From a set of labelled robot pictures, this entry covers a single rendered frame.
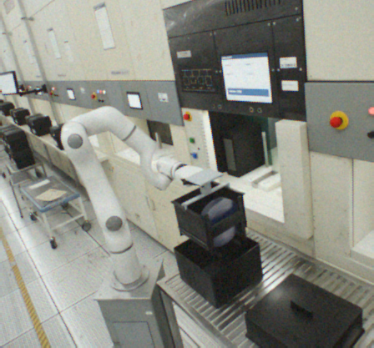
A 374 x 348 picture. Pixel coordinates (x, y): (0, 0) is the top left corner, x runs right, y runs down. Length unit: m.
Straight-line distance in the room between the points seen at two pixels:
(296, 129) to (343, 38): 0.36
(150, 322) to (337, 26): 1.44
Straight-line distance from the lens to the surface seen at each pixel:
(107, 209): 1.46
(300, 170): 1.46
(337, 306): 1.35
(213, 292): 1.43
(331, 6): 1.30
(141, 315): 1.72
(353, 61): 1.28
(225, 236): 1.43
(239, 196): 1.38
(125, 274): 1.68
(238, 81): 1.61
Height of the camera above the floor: 1.82
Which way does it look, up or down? 20 degrees down
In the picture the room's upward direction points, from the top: 11 degrees counter-clockwise
